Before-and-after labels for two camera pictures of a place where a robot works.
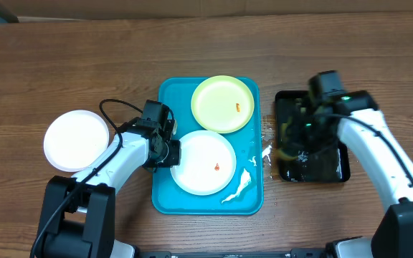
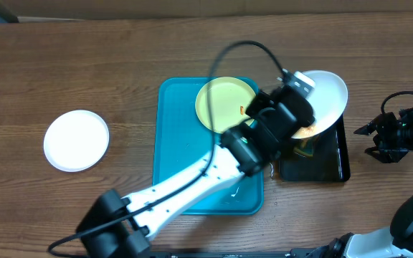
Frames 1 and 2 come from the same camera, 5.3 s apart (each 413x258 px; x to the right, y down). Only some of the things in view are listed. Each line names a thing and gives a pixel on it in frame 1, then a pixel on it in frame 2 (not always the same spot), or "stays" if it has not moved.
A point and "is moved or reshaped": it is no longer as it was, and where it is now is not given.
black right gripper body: x=300 y=126 -> x=381 y=132
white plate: x=208 y=163 is moved or reshaped
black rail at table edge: x=296 y=253 stays
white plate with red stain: x=76 y=139 stays
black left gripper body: x=171 y=155 -> x=259 y=110
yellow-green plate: x=222 y=104 stays
